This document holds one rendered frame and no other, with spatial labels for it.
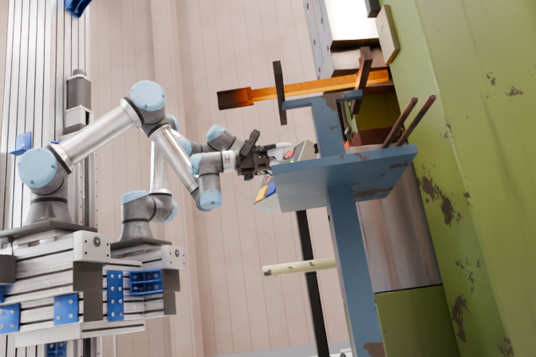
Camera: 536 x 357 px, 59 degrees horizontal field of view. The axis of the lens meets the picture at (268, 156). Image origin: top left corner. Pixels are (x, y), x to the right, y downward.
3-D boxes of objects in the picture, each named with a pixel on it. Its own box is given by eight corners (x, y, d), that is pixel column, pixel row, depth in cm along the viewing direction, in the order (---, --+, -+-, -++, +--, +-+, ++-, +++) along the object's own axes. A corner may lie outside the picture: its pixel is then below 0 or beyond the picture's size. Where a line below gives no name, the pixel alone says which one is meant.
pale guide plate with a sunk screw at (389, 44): (394, 49, 148) (383, 4, 154) (384, 64, 157) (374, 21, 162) (400, 49, 148) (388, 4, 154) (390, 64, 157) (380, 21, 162)
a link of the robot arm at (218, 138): (204, 135, 206) (215, 119, 203) (225, 148, 209) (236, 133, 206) (203, 142, 199) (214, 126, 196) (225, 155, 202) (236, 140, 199)
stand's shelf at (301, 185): (272, 174, 96) (270, 165, 97) (281, 213, 134) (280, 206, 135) (418, 152, 96) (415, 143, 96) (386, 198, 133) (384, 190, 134)
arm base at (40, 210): (12, 231, 154) (13, 202, 157) (48, 236, 168) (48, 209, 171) (49, 222, 150) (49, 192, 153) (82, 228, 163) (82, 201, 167)
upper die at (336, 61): (333, 69, 174) (329, 48, 177) (322, 95, 192) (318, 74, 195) (440, 62, 179) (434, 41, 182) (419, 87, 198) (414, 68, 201)
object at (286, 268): (264, 277, 187) (262, 264, 189) (262, 279, 192) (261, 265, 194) (370, 264, 193) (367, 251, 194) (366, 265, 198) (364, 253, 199)
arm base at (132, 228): (110, 245, 199) (109, 221, 202) (132, 248, 212) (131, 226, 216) (140, 238, 194) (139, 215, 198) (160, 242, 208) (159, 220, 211)
